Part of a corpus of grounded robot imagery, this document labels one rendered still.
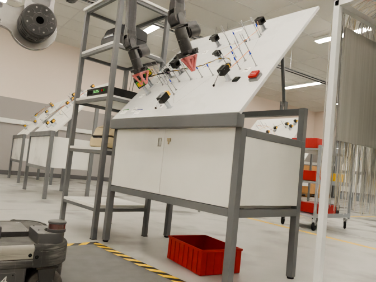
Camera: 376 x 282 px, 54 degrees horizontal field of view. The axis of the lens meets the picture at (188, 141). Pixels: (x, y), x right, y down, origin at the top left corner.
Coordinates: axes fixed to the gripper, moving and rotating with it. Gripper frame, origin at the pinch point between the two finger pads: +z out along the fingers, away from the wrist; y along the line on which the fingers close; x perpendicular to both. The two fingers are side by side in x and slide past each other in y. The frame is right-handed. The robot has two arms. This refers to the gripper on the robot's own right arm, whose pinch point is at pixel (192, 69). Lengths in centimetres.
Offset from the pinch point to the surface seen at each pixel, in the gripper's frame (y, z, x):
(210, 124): 5.1, 29.5, -3.9
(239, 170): -11, 53, 0
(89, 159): 339, 82, -43
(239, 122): -11.9, 30.9, -8.1
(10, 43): 776, -159, -111
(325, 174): -41, 63, -23
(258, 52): 13, 5, -60
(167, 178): 40, 56, 12
